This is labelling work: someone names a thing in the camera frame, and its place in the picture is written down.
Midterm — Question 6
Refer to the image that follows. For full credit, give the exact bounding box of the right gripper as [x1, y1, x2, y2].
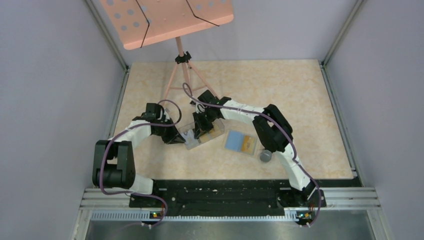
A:
[192, 108, 215, 140]

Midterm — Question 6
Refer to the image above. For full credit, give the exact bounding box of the clear plastic card box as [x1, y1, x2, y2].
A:
[178, 119, 225, 150]

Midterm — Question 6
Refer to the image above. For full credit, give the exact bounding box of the yellow credit card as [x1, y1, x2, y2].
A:
[240, 135, 257, 155]
[205, 125, 224, 141]

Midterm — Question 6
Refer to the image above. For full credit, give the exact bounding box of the white grey credit card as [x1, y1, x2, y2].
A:
[181, 129, 197, 149]

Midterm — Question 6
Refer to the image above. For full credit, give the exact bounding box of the purple glitter microphone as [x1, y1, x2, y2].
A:
[259, 149, 273, 163]

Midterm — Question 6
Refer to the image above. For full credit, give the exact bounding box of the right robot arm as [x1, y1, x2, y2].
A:
[192, 90, 317, 206]

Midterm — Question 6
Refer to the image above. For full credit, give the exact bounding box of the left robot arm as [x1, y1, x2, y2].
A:
[92, 103, 186, 207]

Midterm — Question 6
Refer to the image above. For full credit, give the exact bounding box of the pink music stand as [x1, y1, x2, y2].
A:
[100, 0, 234, 97]

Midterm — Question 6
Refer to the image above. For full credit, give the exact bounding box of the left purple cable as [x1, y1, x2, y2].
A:
[98, 99, 182, 226]

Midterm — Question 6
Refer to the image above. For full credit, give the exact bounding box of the purple cable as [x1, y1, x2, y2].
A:
[182, 82, 323, 226]
[98, 99, 182, 226]

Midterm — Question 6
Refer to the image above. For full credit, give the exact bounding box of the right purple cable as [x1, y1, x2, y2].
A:
[182, 82, 323, 226]

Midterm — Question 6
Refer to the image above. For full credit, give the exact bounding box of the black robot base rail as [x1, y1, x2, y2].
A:
[129, 179, 327, 217]

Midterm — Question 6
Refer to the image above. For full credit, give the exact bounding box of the grey slotted cable duct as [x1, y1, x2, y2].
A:
[90, 208, 315, 223]

